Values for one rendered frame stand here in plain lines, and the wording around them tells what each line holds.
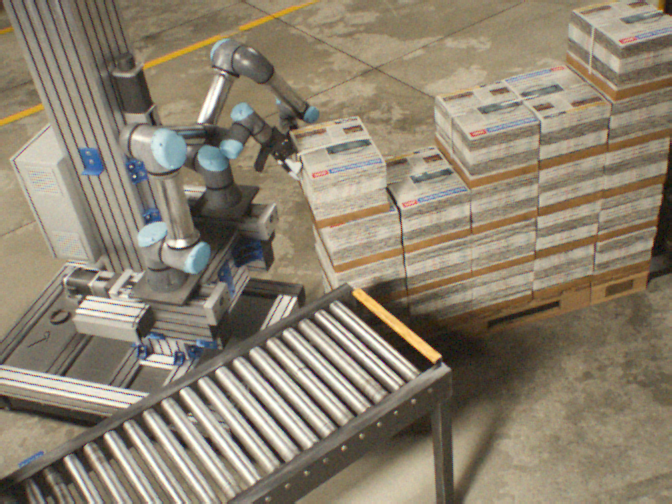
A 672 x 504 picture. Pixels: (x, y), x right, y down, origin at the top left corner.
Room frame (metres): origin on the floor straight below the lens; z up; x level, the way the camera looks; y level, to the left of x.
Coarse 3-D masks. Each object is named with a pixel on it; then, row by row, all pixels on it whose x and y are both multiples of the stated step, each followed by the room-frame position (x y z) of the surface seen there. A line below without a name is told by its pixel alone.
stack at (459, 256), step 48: (432, 192) 2.53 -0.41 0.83; (480, 192) 2.52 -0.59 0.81; (528, 192) 2.56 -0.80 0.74; (576, 192) 2.59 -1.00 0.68; (336, 240) 2.40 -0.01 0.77; (384, 240) 2.44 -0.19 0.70; (480, 240) 2.51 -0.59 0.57; (528, 240) 2.55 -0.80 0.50; (576, 240) 2.59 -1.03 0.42; (384, 288) 2.43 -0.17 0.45; (480, 288) 2.51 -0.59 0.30; (528, 288) 2.56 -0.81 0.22; (576, 288) 2.59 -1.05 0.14; (432, 336) 2.47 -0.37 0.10; (480, 336) 2.51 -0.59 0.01
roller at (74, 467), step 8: (72, 456) 1.53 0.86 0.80; (64, 464) 1.51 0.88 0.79; (72, 464) 1.50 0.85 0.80; (80, 464) 1.50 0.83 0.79; (72, 472) 1.47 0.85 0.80; (80, 472) 1.47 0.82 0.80; (72, 480) 1.45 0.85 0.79; (80, 480) 1.44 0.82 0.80; (88, 480) 1.44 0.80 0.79; (80, 488) 1.41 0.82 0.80; (88, 488) 1.41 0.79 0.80; (96, 488) 1.41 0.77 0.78; (80, 496) 1.39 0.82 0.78; (88, 496) 1.38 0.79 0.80; (96, 496) 1.38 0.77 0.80
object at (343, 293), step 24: (336, 288) 2.09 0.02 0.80; (312, 312) 1.99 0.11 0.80; (264, 336) 1.91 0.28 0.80; (216, 360) 1.83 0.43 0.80; (168, 384) 1.76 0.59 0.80; (192, 384) 1.75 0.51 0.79; (216, 384) 1.79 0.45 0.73; (144, 408) 1.67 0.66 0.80; (96, 432) 1.60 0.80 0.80; (120, 432) 1.62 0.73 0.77; (48, 456) 1.54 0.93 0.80; (0, 480) 1.48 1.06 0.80
